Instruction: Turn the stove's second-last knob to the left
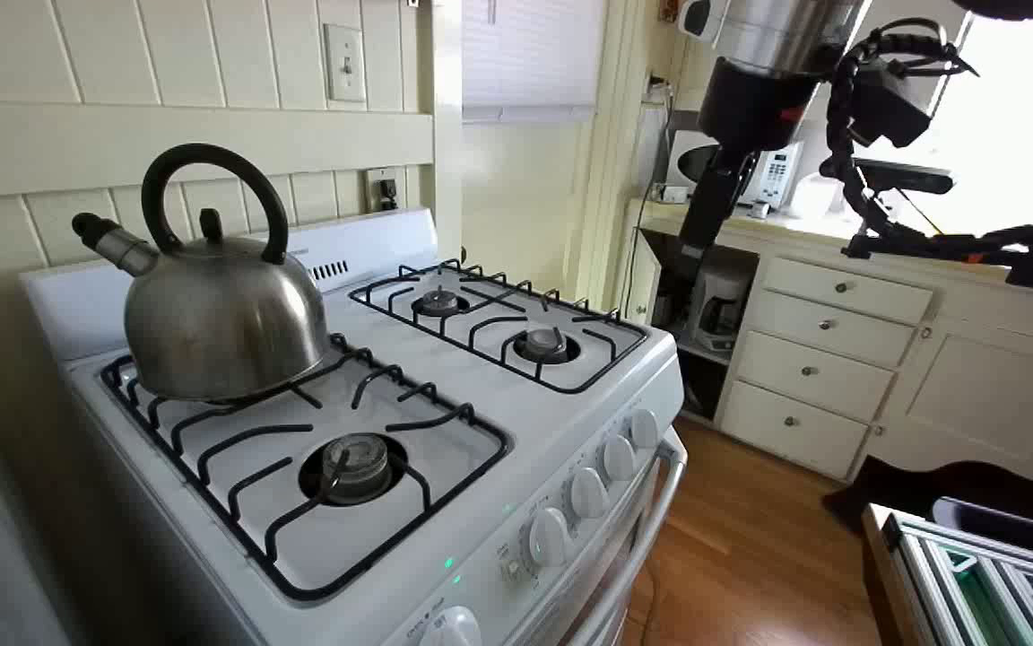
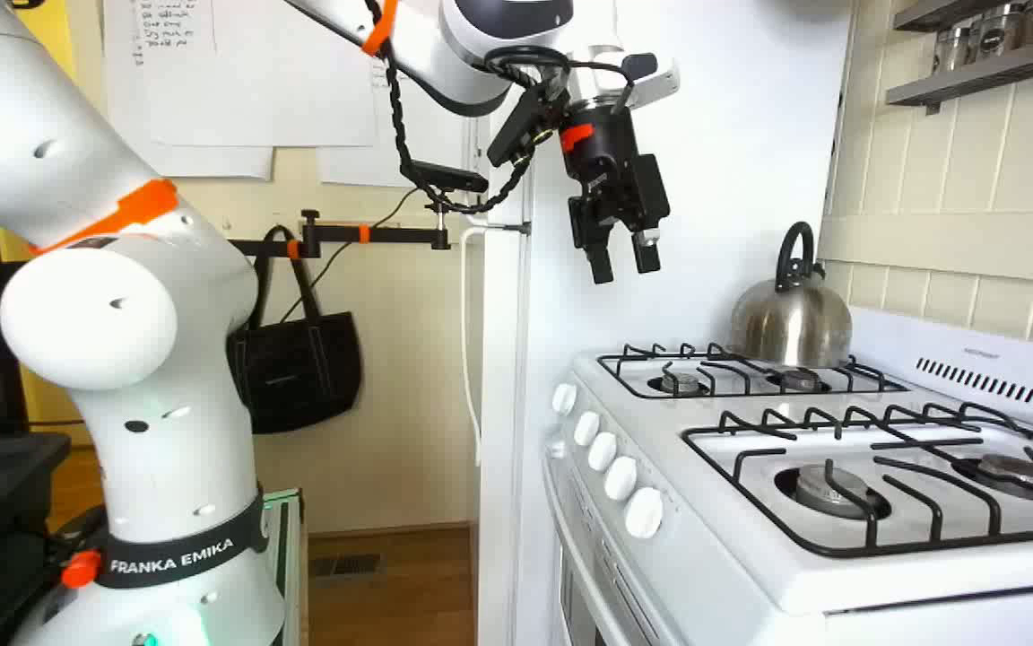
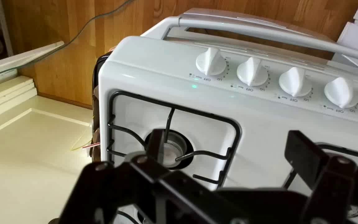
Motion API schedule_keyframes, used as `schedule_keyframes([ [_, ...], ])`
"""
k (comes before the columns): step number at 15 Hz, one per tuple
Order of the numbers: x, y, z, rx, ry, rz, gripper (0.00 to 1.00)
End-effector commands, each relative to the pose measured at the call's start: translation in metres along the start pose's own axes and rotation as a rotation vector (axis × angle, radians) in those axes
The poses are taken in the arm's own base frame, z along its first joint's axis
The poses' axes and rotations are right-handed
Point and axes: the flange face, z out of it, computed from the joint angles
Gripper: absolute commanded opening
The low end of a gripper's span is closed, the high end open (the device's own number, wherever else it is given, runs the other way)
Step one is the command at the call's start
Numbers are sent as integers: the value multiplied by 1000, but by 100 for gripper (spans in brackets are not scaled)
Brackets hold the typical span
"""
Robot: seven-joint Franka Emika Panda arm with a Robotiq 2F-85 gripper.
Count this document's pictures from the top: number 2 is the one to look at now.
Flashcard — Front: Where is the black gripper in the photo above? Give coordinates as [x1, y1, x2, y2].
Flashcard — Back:
[558, 105, 674, 288]

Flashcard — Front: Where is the black stove grate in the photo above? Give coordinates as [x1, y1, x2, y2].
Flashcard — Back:
[594, 341, 910, 401]
[677, 401, 1033, 560]

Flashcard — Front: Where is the white gas stove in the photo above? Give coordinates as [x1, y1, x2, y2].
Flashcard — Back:
[541, 304, 1033, 646]

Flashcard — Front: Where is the round gas burner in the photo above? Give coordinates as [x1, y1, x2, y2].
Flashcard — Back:
[770, 460, 894, 524]
[642, 367, 711, 401]
[954, 447, 1033, 511]

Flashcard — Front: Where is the white refrigerator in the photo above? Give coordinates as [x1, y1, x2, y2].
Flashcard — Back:
[472, 0, 852, 646]

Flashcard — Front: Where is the white paper sheet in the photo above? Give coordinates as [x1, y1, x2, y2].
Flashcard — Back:
[316, 105, 478, 191]
[173, 141, 276, 184]
[101, 0, 390, 153]

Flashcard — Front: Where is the black hanging bag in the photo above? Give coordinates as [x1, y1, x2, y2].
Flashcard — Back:
[225, 225, 367, 437]

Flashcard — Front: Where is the floor vent grille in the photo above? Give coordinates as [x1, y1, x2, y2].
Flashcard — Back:
[311, 548, 382, 580]

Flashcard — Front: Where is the steel kettle with black handle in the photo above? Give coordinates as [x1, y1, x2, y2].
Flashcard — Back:
[728, 218, 856, 368]

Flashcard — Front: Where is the black oblong camera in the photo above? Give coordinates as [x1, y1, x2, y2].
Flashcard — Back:
[403, 159, 490, 196]

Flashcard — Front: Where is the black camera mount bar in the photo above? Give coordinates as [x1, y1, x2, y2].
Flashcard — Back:
[225, 207, 454, 262]

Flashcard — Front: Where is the black cable chain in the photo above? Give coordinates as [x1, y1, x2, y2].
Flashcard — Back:
[361, 0, 580, 221]

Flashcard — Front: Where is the white oven door handle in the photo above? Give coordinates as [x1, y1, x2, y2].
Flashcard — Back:
[544, 460, 665, 646]

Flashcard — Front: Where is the orange velcro strap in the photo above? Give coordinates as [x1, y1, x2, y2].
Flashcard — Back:
[361, 0, 403, 61]
[29, 175, 182, 256]

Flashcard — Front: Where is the grey wall shelf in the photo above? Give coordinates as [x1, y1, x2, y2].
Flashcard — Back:
[887, 29, 1033, 117]
[894, 0, 987, 35]

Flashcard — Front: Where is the orange cable clip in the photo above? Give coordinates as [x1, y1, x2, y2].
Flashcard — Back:
[57, 545, 103, 593]

